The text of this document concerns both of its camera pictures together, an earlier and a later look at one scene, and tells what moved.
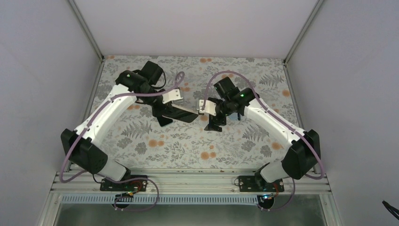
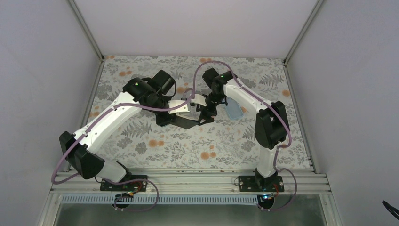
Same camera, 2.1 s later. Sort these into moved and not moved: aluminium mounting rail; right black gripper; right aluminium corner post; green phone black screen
Moved: right black gripper
Not moved: aluminium mounting rail; right aluminium corner post; green phone black screen
